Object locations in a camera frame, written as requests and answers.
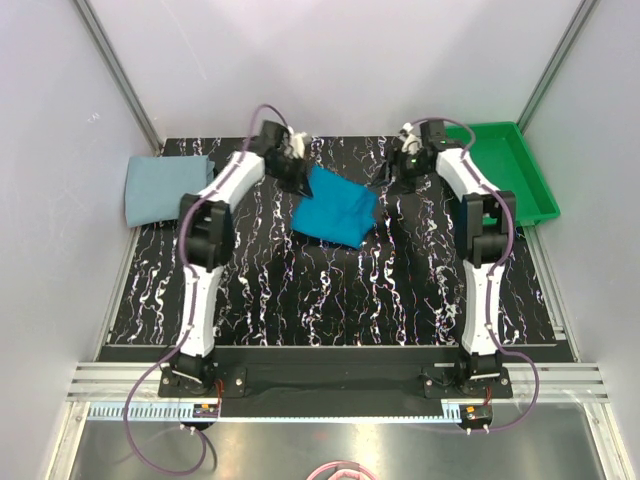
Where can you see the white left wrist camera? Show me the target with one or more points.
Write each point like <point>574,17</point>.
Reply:
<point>297,143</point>

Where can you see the white slotted cable duct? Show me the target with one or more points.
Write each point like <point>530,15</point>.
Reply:
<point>435,414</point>

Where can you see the left orange connector block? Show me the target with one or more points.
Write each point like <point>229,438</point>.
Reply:
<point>206,410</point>

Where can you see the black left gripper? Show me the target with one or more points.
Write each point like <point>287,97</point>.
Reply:
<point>299,180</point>

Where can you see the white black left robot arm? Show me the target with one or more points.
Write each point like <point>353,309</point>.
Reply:
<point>206,240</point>

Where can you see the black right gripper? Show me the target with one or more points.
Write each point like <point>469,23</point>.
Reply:
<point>396,158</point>

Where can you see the right orange connector block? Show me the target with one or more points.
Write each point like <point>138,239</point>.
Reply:
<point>477,413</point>

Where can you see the aluminium frame rail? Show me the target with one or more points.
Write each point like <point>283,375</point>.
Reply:
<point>557,382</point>

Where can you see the bright blue t shirt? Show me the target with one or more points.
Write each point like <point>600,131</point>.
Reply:
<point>340,211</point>

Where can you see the orange connector block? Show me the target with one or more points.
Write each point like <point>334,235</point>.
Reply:
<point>206,410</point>
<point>477,413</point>

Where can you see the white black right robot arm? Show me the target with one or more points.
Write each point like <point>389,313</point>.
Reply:
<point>484,234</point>

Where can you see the folded light blue t shirt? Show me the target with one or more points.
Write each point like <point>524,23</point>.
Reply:
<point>155,185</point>

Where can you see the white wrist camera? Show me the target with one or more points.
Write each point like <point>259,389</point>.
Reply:
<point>411,144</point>
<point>297,143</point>

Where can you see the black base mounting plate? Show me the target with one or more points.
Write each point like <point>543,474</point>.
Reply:
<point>242,381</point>

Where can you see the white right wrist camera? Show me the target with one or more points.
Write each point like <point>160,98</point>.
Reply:
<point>411,144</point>

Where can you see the green plastic bin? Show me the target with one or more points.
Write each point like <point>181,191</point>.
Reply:
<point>504,157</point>

